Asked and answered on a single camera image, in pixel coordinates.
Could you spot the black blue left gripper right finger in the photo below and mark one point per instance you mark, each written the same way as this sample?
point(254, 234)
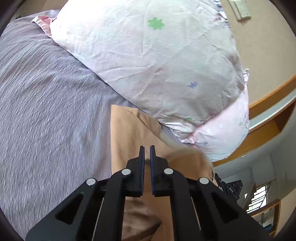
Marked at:
point(199, 209)

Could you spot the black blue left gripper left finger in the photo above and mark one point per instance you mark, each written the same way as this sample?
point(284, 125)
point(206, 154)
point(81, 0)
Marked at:
point(94, 211)

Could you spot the staircase railing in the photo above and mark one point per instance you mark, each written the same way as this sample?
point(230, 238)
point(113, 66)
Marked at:
point(258, 198)

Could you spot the wooden display bookshelf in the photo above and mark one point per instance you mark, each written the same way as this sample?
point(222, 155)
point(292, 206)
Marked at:
point(268, 216)

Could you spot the pink floral pillow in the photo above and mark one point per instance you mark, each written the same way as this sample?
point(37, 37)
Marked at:
point(222, 135)

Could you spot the wooden headboard shelf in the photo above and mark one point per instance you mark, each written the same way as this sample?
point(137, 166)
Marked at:
point(268, 118)

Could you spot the lavender bed sheet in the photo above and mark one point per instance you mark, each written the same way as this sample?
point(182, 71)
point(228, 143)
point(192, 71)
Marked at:
point(55, 124)

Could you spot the white floral pillow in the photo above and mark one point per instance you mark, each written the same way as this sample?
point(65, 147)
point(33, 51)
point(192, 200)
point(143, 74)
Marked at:
point(175, 60)

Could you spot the white wall socket switch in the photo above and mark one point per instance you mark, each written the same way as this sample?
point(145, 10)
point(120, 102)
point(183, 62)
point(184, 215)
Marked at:
point(240, 10)

